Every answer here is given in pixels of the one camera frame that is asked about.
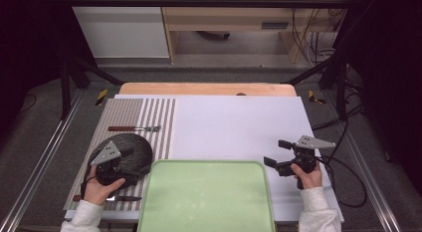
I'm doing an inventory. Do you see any aluminium rail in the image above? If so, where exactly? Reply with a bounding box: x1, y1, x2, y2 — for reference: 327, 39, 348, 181
0, 89, 85, 232
320, 92, 403, 232

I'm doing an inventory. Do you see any bundle of hanging cables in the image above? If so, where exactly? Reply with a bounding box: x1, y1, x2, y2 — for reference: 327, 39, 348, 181
290, 0, 346, 67

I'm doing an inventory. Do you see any person's right hand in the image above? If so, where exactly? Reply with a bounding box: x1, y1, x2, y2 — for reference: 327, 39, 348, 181
291, 162, 323, 190

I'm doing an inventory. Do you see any light green tray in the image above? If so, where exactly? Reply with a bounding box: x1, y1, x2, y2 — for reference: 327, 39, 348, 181
136, 159, 277, 232

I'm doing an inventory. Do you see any yellow black tape piece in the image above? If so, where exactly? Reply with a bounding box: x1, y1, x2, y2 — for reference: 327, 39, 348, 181
307, 90, 326, 105
95, 89, 109, 107

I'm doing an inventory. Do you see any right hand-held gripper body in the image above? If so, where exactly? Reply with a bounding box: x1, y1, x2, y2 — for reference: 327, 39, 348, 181
275, 134, 336, 177

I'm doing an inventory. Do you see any striped beige placemat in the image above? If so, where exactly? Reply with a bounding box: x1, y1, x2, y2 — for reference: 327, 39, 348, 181
63, 98, 177, 212

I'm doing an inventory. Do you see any fork with brown handle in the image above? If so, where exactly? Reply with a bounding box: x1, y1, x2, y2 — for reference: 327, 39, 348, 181
107, 125, 161, 133

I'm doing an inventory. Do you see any black textured round plate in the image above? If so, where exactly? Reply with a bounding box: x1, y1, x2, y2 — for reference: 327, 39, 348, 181
87, 132, 154, 190

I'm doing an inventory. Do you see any white cabinet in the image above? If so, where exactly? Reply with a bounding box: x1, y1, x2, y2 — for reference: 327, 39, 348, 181
65, 0, 170, 59

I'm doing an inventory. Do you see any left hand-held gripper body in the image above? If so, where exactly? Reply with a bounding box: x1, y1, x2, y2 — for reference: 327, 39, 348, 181
90, 140, 131, 187

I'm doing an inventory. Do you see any knife with brown handle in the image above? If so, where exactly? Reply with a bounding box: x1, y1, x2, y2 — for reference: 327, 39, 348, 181
73, 194, 143, 203

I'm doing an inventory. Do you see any wooden table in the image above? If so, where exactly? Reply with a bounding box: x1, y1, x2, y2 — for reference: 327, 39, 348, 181
118, 82, 298, 97

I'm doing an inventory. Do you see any light wooden desk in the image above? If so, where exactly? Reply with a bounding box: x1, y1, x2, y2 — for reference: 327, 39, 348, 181
158, 0, 353, 65

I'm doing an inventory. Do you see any person's left hand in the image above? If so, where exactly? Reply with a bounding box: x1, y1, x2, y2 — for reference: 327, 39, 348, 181
83, 165, 127, 206

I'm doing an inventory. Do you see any white striped tablecloth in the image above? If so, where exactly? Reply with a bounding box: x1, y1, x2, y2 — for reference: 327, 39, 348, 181
64, 94, 344, 224

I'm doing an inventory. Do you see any dark curtain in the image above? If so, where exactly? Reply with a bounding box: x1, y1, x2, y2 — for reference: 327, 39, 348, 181
0, 0, 98, 140
332, 0, 422, 188

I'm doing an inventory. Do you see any black metal stand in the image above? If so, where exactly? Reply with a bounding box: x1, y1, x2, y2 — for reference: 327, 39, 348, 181
281, 54, 350, 121
59, 54, 124, 120

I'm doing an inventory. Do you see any black frame crossbar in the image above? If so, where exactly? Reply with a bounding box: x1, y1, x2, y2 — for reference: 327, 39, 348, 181
65, 0, 356, 9

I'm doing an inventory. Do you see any black cable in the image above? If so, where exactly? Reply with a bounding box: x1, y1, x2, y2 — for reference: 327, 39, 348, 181
315, 118, 368, 209
80, 165, 99, 201

